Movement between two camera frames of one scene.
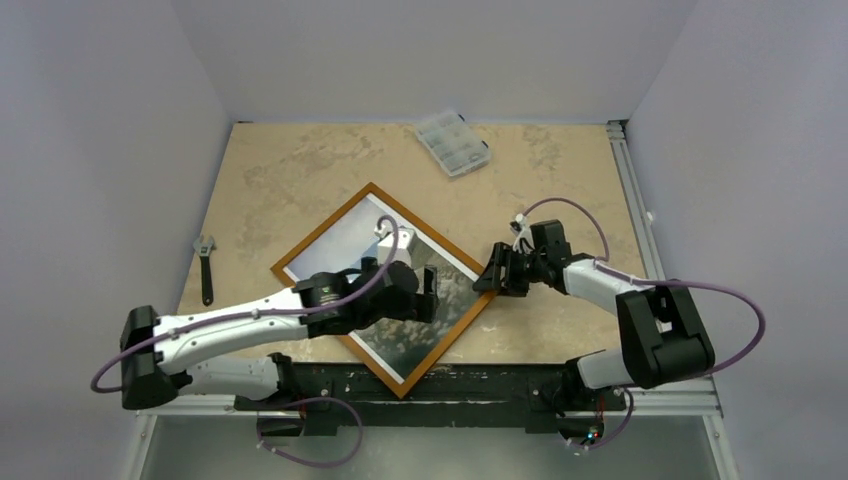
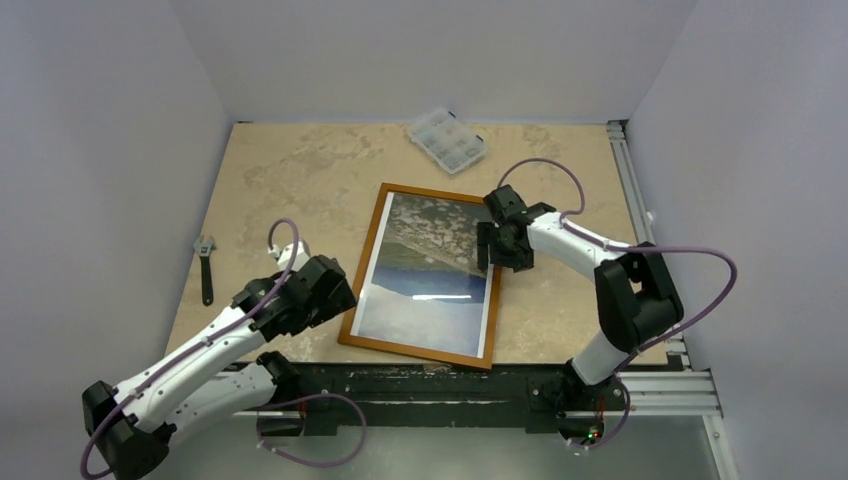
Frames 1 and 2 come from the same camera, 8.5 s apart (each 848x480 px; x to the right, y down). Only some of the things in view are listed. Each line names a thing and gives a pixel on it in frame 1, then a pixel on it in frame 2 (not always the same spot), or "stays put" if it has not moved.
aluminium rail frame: x=696 y=401 stays put
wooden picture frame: x=458 y=325 → x=360 y=274
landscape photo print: x=402 y=345 → x=424 y=286
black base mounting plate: x=540 y=395 stays put
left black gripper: x=420 y=306 → x=336 y=303
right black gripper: x=506 y=269 → x=495 y=245
